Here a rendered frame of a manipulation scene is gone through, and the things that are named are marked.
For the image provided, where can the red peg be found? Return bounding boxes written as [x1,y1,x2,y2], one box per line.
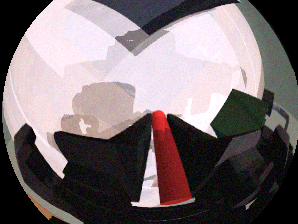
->
[153,109,192,205]

